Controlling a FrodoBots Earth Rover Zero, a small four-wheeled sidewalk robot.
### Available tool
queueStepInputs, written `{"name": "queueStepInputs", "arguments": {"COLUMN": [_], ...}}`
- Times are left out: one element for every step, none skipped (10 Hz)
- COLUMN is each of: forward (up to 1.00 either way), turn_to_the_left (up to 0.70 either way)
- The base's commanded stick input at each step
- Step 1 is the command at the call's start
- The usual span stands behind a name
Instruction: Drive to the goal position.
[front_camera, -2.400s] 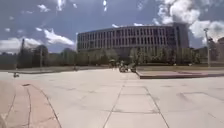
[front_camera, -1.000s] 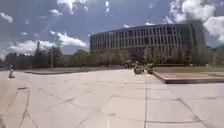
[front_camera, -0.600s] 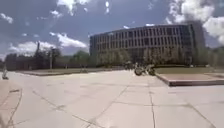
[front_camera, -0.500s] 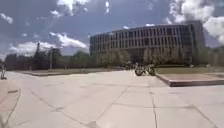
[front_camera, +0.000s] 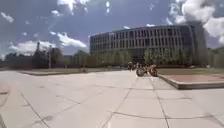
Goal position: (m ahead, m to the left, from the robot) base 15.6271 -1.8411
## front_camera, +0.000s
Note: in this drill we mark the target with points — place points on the row of trees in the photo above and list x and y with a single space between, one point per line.
110 58

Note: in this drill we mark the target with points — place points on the group of people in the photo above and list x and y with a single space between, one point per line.
145 69

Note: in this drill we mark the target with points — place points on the large curved grey building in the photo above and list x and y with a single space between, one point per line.
150 40

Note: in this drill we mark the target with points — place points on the flat grass bed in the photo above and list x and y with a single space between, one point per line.
63 71

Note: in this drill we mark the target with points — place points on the thin pole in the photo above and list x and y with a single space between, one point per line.
50 56

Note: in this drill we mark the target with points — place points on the dark tower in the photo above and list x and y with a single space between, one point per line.
38 46

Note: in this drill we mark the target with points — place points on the raised grass bed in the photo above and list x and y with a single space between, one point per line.
191 78

